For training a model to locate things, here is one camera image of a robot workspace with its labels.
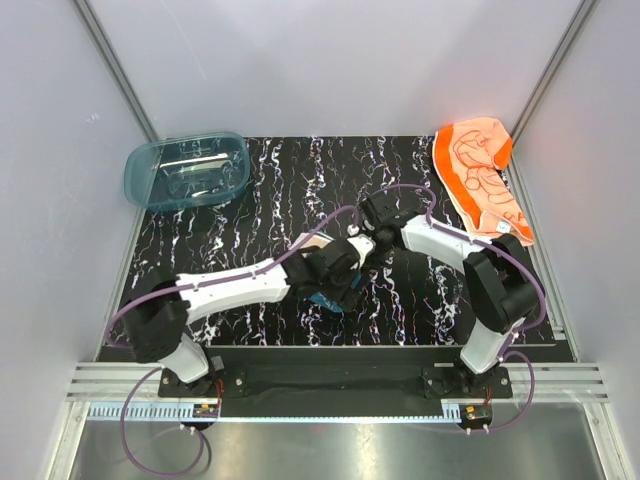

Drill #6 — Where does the left rear aluminium post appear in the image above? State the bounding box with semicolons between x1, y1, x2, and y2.
71;0;159;142

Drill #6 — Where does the controller board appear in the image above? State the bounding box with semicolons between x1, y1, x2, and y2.
193;402;221;418
461;404;493;428

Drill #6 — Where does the left slotted cable duct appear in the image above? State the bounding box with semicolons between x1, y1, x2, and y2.
87;402;217;422

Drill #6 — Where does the aluminium post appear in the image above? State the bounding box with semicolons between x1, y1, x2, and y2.
509;0;599;139
71;0;159;142

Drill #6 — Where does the right slotted cable duct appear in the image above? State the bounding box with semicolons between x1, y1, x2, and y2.
441;400;462;423

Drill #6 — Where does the left controller board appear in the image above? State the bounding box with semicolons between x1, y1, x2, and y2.
193;402;221;418

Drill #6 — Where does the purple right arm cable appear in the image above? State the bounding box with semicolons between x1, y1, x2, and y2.
357;184;546;431

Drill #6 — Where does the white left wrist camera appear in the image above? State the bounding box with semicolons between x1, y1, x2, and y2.
347;225;376;267

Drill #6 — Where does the right rear aluminium post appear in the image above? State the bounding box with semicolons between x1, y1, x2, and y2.
509;0;599;139

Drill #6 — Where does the right controller board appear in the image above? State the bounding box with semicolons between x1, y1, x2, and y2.
461;404;493;428

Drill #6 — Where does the aluminium front frame rail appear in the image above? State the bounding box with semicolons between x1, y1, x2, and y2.
66;362;609;403

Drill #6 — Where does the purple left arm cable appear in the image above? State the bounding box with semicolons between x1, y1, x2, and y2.
102;204;359;474

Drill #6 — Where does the teal transparent plastic basin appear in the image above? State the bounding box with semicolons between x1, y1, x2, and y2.
123;132;251;212

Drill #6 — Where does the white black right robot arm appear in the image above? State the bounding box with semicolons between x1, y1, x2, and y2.
359;194;546;397

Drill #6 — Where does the teal beige cartoon towel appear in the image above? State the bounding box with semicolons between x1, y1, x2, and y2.
295;233;361;313

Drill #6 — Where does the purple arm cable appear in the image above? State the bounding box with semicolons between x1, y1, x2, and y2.
357;184;546;431
102;204;359;474

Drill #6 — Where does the slotted cable duct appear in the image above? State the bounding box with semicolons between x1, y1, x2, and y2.
441;400;462;423
87;402;217;422

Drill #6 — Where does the orange cartoon towel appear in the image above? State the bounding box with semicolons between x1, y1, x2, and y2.
432;117;535;247

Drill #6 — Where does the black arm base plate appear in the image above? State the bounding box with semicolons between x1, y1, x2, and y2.
159;346;513;400

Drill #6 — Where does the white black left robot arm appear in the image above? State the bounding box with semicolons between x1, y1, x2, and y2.
121;236;374;396

